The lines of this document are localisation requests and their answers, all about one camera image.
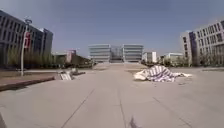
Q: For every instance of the row of young trees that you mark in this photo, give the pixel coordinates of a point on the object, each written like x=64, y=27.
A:
x=200, y=60

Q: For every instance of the dark glass building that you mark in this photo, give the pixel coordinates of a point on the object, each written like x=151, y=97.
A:
x=13, y=36

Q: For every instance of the white low building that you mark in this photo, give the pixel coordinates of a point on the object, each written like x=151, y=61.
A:
x=150, y=56

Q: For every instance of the grey multi-storey building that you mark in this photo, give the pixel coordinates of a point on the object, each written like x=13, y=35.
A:
x=205, y=41

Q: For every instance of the white lamp post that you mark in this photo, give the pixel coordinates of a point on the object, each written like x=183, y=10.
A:
x=23, y=46

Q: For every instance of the pale twin-block building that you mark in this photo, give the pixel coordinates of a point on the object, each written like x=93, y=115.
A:
x=115, y=52

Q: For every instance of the reddish building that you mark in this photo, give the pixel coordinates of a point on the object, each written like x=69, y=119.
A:
x=70, y=55

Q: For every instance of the striped tarpaulin heap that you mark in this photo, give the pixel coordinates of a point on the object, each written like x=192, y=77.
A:
x=159, y=73

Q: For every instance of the grey concrete slab pavement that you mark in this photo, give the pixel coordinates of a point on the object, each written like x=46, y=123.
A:
x=110, y=100

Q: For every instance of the red banner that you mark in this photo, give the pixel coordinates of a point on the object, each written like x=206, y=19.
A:
x=27, y=39

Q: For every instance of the raised brown planting bed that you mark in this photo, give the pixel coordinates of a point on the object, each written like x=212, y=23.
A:
x=23, y=80

